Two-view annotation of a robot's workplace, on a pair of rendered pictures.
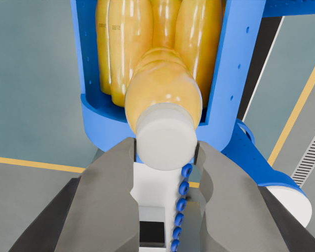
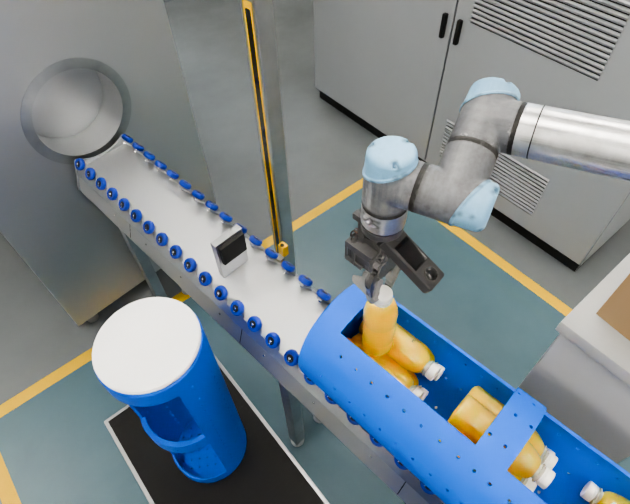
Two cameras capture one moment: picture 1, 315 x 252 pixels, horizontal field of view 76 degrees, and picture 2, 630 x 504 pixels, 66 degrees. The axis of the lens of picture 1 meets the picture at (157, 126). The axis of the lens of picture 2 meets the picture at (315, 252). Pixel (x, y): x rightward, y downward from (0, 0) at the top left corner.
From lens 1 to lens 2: 0.86 m
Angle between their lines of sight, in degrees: 27
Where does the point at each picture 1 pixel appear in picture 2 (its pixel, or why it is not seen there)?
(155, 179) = (263, 294)
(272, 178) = (183, 381)
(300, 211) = (127, 378)
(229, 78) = (354, 359)
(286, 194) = (163, 377)
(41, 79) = (411, 300)
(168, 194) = (235, 292)
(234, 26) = (379, 372)
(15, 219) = (287, 123)
